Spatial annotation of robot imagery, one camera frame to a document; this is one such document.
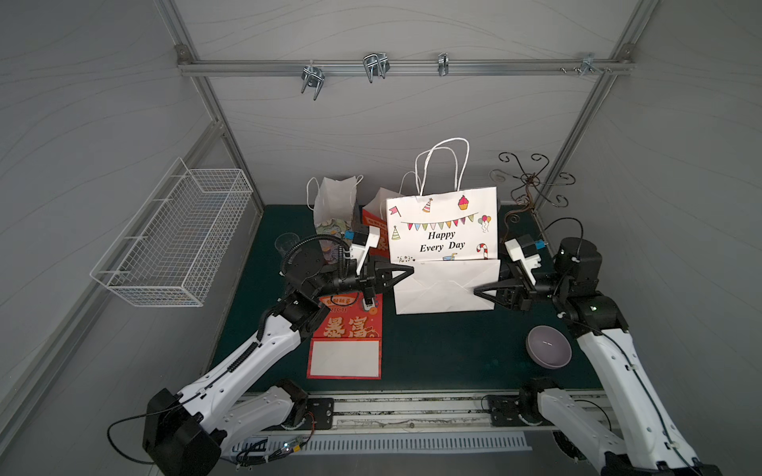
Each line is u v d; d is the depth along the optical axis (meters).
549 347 0.81
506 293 0.55
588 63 0.76
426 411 0.75
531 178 0.85
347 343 0.85
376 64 0.77
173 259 0.68
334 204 1.02
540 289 0.54
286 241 1.06
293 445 0.69
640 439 0.38
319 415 0.73
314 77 0.77
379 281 0.55
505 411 0.75
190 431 0.37
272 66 0.78
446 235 0.54
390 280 0.57
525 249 0.51
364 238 0.51
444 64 0.78
